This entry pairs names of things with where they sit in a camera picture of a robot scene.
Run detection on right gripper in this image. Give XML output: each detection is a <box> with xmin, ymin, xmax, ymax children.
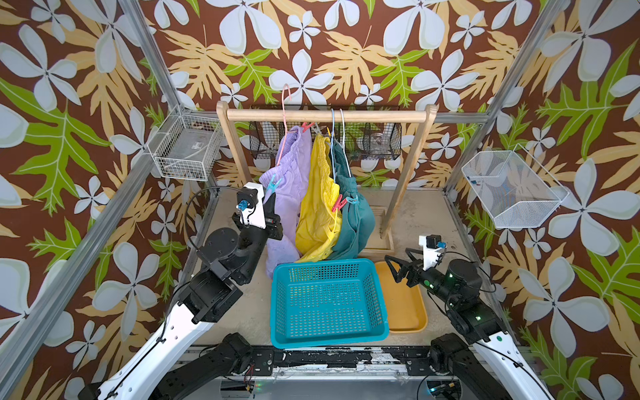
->
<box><xmin>386</xmin><ymin>247</ymin><xmax>461</xmax><ymax>312</ymax></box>

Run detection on purple shorts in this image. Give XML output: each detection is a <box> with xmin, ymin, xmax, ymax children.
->
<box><xmin>259</xmin><ymin>126</ymin><xmax>312</xmax><ymax>278</ymax></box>

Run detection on pink wire hanger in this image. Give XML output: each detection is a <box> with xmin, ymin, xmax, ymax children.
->
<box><xmin>276</xmin><ymin>83</ymin><xmax>291</xmax><ymax>167</ymax></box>

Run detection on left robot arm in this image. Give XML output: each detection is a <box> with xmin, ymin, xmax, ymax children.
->
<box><xmin>78</xmin><ymin>183</ymin><xmax>283</xmax><ymax>399</ymax></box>

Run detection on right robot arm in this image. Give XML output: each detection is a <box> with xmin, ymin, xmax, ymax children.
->
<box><xmin>384</xmin><ymin>248</ymin><xmax>553</xmax><ymax>399</ymax></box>

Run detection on yellow shorts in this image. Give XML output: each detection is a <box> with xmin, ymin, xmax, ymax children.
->
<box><xmin>295</xmin><ymin>135</ymin><xmax>342</xmax><ymax>263</ymax></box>

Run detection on green shorts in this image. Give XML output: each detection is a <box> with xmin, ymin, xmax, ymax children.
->
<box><xmin>328</xmin><ymin>141</ymin><xmax>375</xmax><ymax>260</ymax></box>

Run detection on pink clothespin on yellow shorts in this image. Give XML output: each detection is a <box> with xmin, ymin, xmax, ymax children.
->
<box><xmin>332</xmin><ymin>194</ymin><xmax>348</xmax><ymax>213</ymax></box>

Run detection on yellow plastic tray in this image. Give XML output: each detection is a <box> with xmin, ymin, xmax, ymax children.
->
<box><xmin>375</xmin><ymin>262</ymin><xmax>428</xmax><ymax>334</ymax></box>

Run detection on wooden clothes rack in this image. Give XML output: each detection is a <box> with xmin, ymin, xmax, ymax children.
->
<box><xmin>215</xmin><ymin>101</ymin><xmax>438</xmax><ymax>239</ymax></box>

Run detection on teal plastic basket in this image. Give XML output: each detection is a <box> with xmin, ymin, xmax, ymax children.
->
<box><xmin>270</xmin><ymin>258</ymin><xmax>390</xmax><ymax>349</ymax></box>

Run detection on black mesh basket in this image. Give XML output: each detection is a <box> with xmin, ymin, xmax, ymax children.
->
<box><xmin>247</xmin><ymin>119</ymin><xmax>403</xmax><ymax>161</ymax></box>

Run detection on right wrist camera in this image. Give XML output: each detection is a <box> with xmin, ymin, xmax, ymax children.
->
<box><xmin>418</xmin><ymin>234</ymin><xmax>447</xmax><ymax>271</ymax></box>

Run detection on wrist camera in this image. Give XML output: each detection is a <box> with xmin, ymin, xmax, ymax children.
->
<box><xmin>418</xmin><ymin>234</ymin><xmax>447</xmax><ymax>271</ymax></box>
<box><xmin>232</xmin><ymin>183</ymin><xmax>266</xmax><ymax>229</ymax></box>

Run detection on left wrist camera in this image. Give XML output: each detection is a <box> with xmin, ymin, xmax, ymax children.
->
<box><xmin>232</xmin><ymin>183</ymin><xmax>266</xmax><ymax>229</ymax></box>

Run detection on black mounting rail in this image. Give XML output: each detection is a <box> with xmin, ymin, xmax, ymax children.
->
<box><xmin>231</xmin><ymin>346</ymin><xmax>454</xmax><ymax>377</ymax></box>

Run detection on white wire hanger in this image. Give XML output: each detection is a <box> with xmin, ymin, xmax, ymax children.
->
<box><xmin>339</xmin><ymin>109</ymin><xmax>347</xmax><ymax>151</ymax></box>

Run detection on white wire basket left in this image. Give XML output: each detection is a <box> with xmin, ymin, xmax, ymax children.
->
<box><xmin>148</xmin><ymin>108</ymin><xmax>224</xmax><ymax>182</ymax></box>

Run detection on white wire basket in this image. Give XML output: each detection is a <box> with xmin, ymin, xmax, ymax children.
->
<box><xmin>148</xmin><ymin>108</ymin><xmax>224</xmax><ymax>182</ymax></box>
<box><xmin>462</xmin><ymin>145</ymin><xmax>569</xmax><ymax>230</ymax></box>

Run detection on white wire basket right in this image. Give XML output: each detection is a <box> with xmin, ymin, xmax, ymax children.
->
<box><xmin>462</xmin><ymin>145</ymin><xmax>569</xmax><ymax>230</ymax></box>

